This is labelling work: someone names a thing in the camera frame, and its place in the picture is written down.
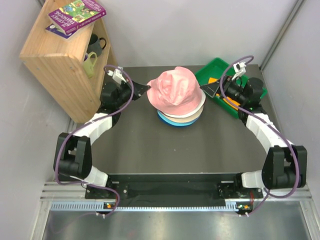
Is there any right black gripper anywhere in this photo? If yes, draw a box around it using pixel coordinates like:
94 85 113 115
200 75 248 106

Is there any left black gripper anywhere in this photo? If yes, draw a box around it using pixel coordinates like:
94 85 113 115
114 77 150 108

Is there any yellow hat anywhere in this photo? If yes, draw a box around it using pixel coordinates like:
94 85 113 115
208 77 240 110

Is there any white hat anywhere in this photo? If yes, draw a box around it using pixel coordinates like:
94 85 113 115
162 91 206 118

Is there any beige bucket hat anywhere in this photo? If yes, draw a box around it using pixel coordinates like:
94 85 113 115
165 108 203 123

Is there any pink hat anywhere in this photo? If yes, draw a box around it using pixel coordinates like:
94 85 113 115
147 66 203 116

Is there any cyan bucket hat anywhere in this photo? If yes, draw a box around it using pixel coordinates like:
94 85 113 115
157 110 199 128

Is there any medium blue bucket hat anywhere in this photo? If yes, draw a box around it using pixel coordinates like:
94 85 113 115
157 110 176 126

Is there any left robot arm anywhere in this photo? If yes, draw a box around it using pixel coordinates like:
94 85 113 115
53 81 151 199

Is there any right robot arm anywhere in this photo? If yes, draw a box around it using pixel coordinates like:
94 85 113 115
200 76 307 198

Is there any green plastic tray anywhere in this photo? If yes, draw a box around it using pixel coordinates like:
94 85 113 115
195 55 267 123

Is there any light green mug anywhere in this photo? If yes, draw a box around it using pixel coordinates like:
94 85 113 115
82 51 98 78

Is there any dark green mug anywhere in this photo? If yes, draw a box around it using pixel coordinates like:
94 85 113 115
86 33 107 57

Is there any wooden shelf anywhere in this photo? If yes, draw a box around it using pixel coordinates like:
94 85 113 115
19 0 118 123

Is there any purple book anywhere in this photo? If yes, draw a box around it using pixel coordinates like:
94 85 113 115
45 24 74 40
48 0 107 35

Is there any lower purple book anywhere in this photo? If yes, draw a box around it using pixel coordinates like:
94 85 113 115
45 24 74 40

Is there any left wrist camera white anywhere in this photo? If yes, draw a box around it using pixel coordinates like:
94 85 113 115
107 66 126 85

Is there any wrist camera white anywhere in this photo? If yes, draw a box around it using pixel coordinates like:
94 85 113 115
107 66 126 85
232 61 247 80

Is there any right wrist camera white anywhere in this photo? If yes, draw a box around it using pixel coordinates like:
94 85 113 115
232 61 247 80

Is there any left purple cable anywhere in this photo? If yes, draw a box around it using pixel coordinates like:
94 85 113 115
53 64 136 217

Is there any purple cable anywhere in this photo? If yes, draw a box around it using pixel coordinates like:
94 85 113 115
219 55 301 217
53 64 136 217

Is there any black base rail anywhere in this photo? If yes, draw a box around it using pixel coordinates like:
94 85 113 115
84 172 266 201

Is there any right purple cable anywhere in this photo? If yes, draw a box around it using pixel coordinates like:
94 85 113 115
219 55 301 217

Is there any aluminium frame rail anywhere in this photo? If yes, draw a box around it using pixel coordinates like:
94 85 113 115
41 179 315 213

